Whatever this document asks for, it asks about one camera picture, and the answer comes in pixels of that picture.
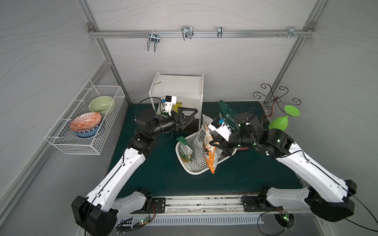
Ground yellow green seed bag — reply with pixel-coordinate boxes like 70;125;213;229
172;102;182;113

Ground orange white small bag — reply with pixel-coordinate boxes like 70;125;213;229
203;125;221;174

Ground dark green fertilizer bag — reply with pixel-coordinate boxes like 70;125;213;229
218;100;239;133

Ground black white soil bag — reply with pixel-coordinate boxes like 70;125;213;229
191;125;206;165

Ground green white-striped fertilizer bag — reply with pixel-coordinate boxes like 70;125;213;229
176;136;193;163

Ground white perforated plastic basket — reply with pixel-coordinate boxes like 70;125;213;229
175;132;237;175

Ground white green fertilizer bag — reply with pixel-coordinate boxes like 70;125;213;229
202;114;213;126

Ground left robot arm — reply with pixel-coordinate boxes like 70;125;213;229
71;107;198;236

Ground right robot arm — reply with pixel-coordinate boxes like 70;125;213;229
208;112;356;222

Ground white two-tier shelf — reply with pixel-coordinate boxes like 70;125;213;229
149;73;204;132

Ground dark green table mat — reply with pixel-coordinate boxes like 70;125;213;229
108;101;305;199

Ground green plastic goblet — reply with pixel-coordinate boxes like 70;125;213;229
268;105;300;131

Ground light green bowl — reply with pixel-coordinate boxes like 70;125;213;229
88;96;115;118

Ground blue bowl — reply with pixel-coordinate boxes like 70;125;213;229
73;124;100;138

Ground orange patterned bowl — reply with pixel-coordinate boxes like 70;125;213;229
69;112;102;132

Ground metal double hook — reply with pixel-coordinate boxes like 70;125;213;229
147;32;160;52

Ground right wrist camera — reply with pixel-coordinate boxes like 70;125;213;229
208;117;232;141

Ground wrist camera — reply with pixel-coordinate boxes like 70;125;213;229
161;95;177;116
208;117;232;141

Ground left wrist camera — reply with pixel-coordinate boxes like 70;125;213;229
161;95;177;116

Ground bronze curly wire stand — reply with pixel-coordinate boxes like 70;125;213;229
253;83;302;124

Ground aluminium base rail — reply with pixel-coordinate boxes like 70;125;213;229
112;193;325;216

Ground white wire wall basket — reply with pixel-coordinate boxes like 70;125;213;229
45;81;125;155

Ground white slotted cable duct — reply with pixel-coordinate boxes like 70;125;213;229
118;214;265;227

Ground aluminium top rail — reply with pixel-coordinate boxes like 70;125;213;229
89;29;315;39

